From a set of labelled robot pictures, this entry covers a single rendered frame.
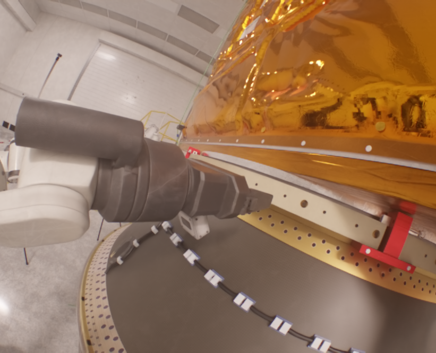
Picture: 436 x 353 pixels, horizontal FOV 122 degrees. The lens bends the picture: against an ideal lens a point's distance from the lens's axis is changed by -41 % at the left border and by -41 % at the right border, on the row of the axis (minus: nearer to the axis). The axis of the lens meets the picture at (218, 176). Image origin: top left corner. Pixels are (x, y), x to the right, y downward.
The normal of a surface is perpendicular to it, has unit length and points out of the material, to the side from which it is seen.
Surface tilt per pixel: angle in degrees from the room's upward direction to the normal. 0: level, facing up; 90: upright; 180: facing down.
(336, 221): 90
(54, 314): 0
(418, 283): 62
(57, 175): 40
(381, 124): 90
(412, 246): 90
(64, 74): 90
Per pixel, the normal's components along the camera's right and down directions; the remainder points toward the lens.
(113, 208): -0.14, 0.40
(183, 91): 0.39, 0.18
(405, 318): -0.07, -0.53
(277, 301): -0.30, -0.63
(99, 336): -0.20, -0.87
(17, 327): 0.39, -0.92
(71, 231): 0.35, 0.82
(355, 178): -0.84, -0.35
